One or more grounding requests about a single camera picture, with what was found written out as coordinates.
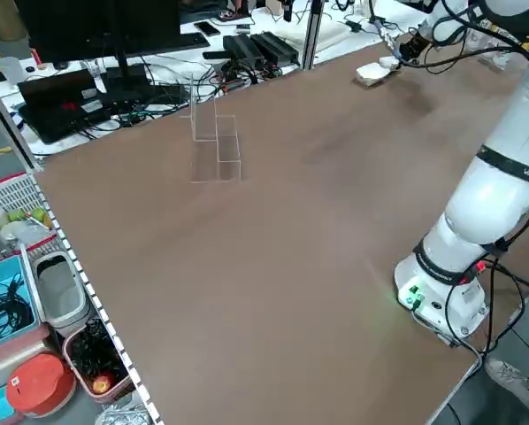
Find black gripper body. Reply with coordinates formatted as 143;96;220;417
400;31;431;62

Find large white box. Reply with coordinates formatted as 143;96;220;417
356;63;392;89

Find clear plastic stepped holder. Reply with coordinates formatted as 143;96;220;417
179;73;243;186

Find white desk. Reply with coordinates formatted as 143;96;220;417
0;0;310;157
326;0;407;58

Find clear plastic bottle shelf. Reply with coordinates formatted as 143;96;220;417
476;46;513;71

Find black finned power supply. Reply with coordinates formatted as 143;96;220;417
249;31;301;64
223;34;265;64

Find black phone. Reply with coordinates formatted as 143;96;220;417
194;20;221;37

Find black keyboard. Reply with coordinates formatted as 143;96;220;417
156;31;211;52

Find black monitor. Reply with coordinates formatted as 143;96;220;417
14;0;181;88

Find person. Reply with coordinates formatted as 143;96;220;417
483;356;529;420

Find black laptop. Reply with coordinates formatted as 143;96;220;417
17;68;115;145

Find white basket red rim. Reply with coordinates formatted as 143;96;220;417
0;171;58;260

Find white waste bin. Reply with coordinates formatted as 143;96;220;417
32;251;92;329

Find blue storage bin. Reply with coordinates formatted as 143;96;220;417
0;254;41;355

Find red apple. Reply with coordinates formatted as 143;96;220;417
91;374;116;396

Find pink bin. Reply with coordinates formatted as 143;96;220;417
62;318;136;403

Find red round container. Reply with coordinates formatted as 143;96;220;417
5;352;78;420

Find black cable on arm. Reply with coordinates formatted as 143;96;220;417
401;0;529;89

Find aluminium frame post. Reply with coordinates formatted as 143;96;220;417
302;0;326;71

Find tangled desk cables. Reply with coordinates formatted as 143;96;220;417
113;57;274;129

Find black base cable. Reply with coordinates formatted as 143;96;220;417
443;259;529;358

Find white perforated table rail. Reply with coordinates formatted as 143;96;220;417
34;170;165;425

